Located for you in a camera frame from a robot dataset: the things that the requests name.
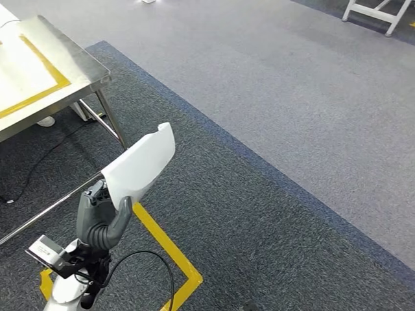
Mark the white desk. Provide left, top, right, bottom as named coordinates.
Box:
left=0, top=3, right=20, bottom=30

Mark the stainless steel workbench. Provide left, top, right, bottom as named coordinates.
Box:
left=0, top=15, right=129, bottom=246

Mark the black floor cable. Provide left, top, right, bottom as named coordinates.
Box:
left=0, top=113, right=107, bottom=205

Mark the white triangular plastic part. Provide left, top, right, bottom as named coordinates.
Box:
left=101, top=122, right=176, bottom=211

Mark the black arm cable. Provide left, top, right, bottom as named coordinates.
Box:
left=97, top=250, right=175, bottom=311

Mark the white table leg frame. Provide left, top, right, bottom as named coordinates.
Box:
left=341, top=0, right=413, bottom=38

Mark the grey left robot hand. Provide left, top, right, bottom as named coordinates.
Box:
left=76, top=179, right=133, bottom=251

